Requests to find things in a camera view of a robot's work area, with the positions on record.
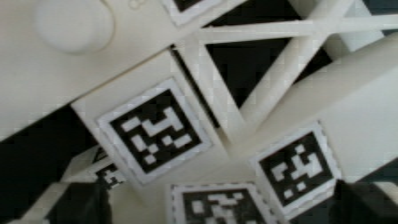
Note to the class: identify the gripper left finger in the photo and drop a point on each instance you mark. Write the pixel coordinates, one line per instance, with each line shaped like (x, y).
(72, 204)

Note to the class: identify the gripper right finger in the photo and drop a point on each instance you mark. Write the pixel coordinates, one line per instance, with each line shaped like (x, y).
(365, 203)

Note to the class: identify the white chair leg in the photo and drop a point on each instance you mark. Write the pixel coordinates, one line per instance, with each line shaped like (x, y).
(91, 167)

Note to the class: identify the white tagged cube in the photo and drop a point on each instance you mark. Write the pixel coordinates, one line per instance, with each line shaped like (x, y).
(223, 203)

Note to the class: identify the white chair back frame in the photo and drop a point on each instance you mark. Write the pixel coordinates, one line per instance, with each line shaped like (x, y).
(349, 96)

